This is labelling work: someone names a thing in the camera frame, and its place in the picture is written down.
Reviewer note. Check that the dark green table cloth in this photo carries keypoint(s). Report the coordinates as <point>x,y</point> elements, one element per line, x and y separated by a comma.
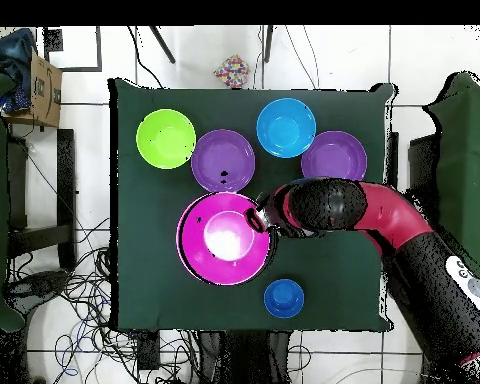
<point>160,184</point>

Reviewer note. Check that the large blue bowl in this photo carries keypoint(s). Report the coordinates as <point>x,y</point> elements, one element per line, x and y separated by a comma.
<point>286,128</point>

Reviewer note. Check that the purple bowl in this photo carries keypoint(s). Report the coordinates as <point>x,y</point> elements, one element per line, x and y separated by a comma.
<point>334,152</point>
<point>224,152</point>

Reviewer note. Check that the cardboard box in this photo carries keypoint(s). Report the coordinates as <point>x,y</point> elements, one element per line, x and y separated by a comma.
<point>44,88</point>

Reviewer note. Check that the large pink bowl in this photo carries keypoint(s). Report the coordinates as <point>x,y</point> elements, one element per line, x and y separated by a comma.
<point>220,244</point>

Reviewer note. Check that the large green bowl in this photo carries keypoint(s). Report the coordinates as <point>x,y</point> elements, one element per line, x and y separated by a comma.
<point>166,140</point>

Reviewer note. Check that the small dark blue bowl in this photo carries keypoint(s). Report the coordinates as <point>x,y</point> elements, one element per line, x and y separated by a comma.
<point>284,298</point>

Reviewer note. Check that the multicoloured bundle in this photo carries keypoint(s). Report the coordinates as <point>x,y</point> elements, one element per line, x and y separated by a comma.
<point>232,70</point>

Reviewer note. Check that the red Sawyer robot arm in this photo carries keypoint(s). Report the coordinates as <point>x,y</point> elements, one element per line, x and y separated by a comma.
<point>408,232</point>

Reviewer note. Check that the blue cloth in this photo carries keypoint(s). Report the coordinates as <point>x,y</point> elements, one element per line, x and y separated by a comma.
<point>16,48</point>

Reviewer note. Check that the black bench frame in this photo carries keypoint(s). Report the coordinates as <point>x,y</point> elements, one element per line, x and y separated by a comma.
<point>66,192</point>

